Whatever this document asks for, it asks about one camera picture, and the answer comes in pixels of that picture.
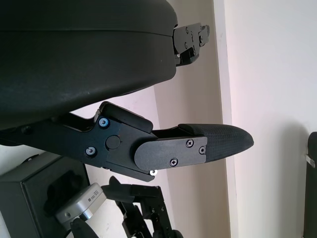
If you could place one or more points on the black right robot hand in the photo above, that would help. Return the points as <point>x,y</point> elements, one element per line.
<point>148,213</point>

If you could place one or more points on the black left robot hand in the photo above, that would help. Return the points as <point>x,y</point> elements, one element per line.
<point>74,74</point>

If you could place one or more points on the black box base with insert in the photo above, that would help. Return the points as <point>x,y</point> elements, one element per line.
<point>29,198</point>

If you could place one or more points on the small silver black camera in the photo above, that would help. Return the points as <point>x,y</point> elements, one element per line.
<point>81,203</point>

